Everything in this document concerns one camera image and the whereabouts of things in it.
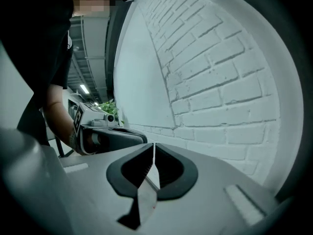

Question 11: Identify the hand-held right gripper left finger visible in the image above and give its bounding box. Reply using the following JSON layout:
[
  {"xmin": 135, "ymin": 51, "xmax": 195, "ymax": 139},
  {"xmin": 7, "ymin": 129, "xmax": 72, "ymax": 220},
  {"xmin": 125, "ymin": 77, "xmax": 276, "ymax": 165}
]
[{"xmin": 59, "ymin": 143, "xmax": 155, "ymax": 235}]

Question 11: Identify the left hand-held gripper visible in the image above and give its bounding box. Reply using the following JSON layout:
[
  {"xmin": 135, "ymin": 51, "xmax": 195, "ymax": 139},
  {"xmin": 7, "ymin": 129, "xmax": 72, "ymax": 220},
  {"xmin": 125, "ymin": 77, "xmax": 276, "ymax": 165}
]
[{"xmin": 72, "ymin": 102, "xmax": 149, "ymax": 156}]

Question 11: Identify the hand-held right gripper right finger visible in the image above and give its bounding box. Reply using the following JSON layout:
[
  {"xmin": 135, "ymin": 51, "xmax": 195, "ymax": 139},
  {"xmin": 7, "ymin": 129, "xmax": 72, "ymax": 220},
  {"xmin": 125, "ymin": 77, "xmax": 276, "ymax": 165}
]
[{"xmin": 144, "ymin": 142, "xmax": 280, "ymax": 235}]

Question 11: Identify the red fire extinguisher box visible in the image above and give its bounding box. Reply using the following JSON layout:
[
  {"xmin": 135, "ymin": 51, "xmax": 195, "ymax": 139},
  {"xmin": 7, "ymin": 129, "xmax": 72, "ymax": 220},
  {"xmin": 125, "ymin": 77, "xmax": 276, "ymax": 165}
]
[{"xmin": 136, "ymin": 142, "xmax": 161, "ymax": 217}]

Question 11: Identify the person's left forearm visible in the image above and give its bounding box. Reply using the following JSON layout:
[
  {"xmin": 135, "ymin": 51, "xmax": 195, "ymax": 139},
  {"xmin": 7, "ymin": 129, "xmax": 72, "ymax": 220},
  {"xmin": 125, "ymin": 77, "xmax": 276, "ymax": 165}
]
[{"xmin": 42, "ymin": 83, "xmax": 83, "ymax": 156}]

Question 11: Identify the green leafy potted plant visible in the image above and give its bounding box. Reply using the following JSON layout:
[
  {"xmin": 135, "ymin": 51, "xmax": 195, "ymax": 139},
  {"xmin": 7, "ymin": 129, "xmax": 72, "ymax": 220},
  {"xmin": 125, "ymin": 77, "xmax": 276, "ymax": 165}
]
[{"xmin": 97, "ymin": 98, "xmax": 126, "ymax": 126}]

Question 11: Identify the person in black shirt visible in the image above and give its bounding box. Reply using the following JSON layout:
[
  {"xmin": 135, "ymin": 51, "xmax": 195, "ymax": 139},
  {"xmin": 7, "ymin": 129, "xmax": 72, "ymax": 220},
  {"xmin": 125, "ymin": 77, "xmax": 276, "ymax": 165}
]
[{"xmin": 0, "ymin": 0, "xmax": 74, "ymax": 147}]

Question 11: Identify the person's face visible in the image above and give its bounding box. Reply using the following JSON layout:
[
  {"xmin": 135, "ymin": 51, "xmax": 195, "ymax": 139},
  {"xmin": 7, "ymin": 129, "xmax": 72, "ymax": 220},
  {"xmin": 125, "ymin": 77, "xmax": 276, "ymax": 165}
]
[{"xmin": 71, "ymin": 0, "xmax": 118, "ymax": 17}]

